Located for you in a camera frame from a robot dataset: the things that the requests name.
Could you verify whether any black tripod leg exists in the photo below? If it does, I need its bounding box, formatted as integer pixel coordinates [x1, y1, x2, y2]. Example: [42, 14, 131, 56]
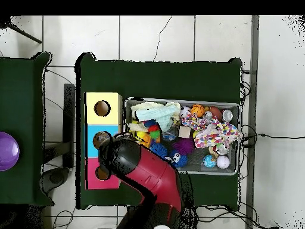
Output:
[0, 16, 42, 44]

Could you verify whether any purple spiky toy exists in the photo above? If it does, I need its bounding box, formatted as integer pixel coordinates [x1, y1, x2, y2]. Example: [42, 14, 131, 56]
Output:
[172, 137, 195, 156]

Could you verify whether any white baseball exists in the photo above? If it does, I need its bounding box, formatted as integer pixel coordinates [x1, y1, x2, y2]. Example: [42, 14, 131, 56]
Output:
[216, 155, 231, 169]

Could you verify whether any plain wooden block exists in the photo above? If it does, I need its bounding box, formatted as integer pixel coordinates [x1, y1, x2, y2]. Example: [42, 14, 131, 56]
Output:
[178, 126, 192, 138]

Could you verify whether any cream knitted cloth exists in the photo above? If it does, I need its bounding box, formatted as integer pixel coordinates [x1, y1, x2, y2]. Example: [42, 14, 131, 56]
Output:
[126, 101, 181, 132]

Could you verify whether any shallow mesh bin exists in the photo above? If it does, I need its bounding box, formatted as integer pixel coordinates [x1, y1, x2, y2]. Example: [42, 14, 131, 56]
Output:
[120, 97, 241, 177]

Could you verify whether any colourful patterned cloth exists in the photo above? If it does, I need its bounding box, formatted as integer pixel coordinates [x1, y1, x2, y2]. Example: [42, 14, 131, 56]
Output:
[180, 113, 208, 131]
[194, 119, 241, 149]

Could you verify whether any blue spiky ball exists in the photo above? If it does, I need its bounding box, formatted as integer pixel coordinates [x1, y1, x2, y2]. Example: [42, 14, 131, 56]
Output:
[168, 150, 189, 168]

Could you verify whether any purple bowl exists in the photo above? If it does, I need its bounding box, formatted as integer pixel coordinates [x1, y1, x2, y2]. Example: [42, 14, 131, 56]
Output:
[0, 131, 20, 172]

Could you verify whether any black cable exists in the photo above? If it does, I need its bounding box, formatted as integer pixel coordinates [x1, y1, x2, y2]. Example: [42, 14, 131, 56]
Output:
[240, 132, 305, 147]

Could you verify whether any small orange basketball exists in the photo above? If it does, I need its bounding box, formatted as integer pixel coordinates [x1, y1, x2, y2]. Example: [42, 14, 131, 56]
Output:
[190, 104, 205, 118]

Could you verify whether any grey round foot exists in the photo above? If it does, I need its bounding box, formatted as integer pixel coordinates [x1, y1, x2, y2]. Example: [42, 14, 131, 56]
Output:
[41, 166, 70, 194]

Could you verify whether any small globe ball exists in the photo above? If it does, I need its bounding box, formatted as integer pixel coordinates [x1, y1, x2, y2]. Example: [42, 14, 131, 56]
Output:
[203, 154, 217, 168]

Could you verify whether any wooden box with three holes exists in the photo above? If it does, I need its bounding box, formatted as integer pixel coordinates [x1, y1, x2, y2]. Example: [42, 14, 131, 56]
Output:
[85, 92, 124, 190]

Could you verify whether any dark green side tablecloth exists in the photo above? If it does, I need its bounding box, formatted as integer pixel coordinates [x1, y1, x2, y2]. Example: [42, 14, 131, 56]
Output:
[0, 51, 54, 206]

